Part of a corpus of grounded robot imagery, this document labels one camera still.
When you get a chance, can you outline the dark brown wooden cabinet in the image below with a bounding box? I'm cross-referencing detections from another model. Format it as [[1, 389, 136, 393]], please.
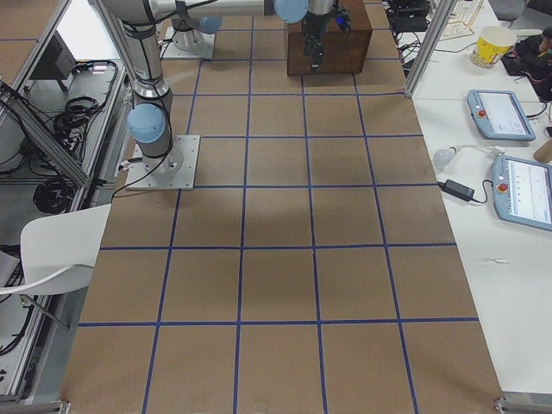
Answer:
[[285, 0, 373, 76]]

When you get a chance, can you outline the white light bulb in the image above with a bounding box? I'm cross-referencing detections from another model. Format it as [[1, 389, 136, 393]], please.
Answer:
[[432, 147, 458, 170]]

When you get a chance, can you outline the yellow popcorn paper cup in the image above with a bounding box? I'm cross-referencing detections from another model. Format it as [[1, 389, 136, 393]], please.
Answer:
[[470, 26, 517, 69]]

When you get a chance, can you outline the upper blue teach pendant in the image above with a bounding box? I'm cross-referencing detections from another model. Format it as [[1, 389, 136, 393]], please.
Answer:
[[467, 90, 536, 141]]

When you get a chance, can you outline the blue teach pendant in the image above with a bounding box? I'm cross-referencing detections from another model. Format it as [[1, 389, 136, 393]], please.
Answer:
[[492, 155, 551, 231], [467, 90, 536, 141]]

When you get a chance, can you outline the black power adapter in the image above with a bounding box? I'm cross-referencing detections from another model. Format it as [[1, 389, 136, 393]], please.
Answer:
[[438, 179, 474, 202]]

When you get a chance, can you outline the lower blue teach pendant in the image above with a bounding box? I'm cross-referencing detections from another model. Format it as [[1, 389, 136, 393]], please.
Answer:
[[492, 155, 551, 231]]

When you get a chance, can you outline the black electronics box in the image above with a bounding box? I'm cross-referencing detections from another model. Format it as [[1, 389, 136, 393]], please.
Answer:
[[30, 31, 77, 91]]

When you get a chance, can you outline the cardboard tube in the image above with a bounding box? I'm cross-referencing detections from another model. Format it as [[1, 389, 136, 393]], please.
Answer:
[[533, 140, 552, 164]]

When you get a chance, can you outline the white plastic chair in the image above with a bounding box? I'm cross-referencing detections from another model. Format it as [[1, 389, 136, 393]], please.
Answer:
[[0, 203, 112, 331]]

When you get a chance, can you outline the aluminium frame post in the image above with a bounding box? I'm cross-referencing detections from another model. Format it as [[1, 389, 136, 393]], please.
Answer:
[[405, 0, 456, 97]]

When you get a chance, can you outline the gold wire rack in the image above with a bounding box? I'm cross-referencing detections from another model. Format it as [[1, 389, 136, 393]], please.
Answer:
[[441, 0, 483, 41]]

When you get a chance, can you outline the black bag with wires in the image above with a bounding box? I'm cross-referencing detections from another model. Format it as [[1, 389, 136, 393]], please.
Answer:
[[501, 26, 551, 102]]

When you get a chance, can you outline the black cable coil upper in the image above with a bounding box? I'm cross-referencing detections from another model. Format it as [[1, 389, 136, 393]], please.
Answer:
[[53, 96, 101, 152]]

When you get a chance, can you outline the black cable coil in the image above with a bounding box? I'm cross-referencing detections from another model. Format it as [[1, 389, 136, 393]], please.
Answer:
[[53, 96, 101, 152], [33, 177, 77, 216]]

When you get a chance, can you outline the black cable coil lower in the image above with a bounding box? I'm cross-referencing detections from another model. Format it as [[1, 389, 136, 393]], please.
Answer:
[[33, 177, 77, 216]]

